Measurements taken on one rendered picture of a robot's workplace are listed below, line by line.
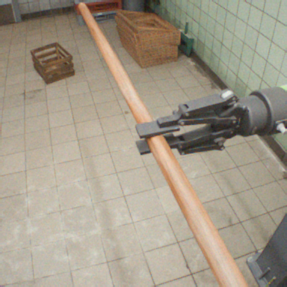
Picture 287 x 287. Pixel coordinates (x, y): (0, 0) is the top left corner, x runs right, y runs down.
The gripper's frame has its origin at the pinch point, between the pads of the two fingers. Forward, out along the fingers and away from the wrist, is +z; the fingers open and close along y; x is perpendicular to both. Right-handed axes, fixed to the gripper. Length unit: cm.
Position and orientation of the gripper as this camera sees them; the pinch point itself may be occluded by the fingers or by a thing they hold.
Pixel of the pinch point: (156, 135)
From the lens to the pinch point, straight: 52.4
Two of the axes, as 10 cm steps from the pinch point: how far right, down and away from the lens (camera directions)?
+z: -9.5, 2.1, -2.1
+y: 0.1, 7.3, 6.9
